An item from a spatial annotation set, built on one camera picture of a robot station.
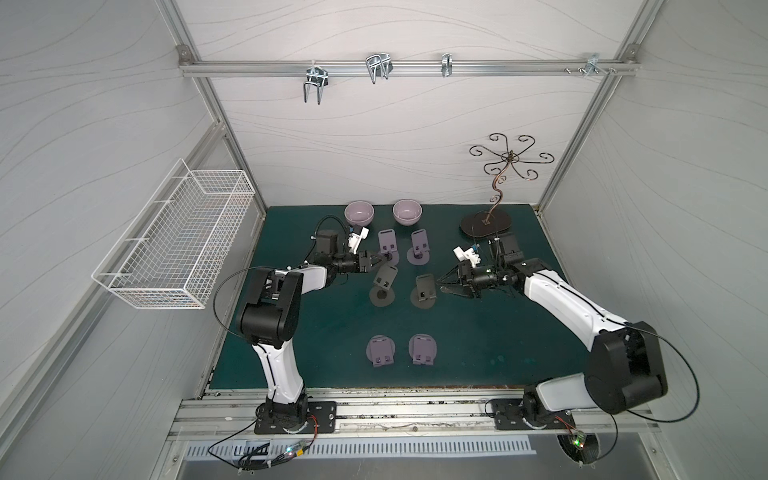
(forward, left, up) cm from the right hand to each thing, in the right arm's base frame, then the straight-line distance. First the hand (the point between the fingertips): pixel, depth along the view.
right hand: (439, 286), depth 78 cm
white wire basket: (-1, +64, +15) cm, 65 cm away
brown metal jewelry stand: (+38, -20, -17) cm, 46 cm away
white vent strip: (-37, +44, -19) cm, 61 cm away
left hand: (+11, +16, -6) cm, 20 cm away
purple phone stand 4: (-11, +4, -17) cm, 21 cm away
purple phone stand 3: (-12, +15, -17) cm, 26 cm away
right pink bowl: (+41, +9, -14) cm, 45 cm away
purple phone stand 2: (+21, +4, -15) cm, 26 cm away
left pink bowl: (+39, +28, -13) cm, 50 cm away
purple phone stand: (+22, +16, -10) cm, 29 cm away
